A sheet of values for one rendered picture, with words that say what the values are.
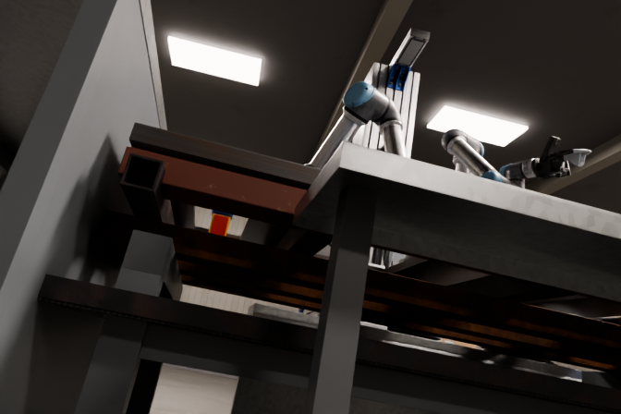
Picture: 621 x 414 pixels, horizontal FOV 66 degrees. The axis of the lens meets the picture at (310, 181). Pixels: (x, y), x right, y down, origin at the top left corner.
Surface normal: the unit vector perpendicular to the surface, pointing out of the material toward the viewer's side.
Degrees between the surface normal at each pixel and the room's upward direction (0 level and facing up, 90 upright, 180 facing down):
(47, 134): 90
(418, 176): 90
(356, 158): 90
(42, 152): 90
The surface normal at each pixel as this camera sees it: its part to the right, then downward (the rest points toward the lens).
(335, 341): 0.22, -0.32
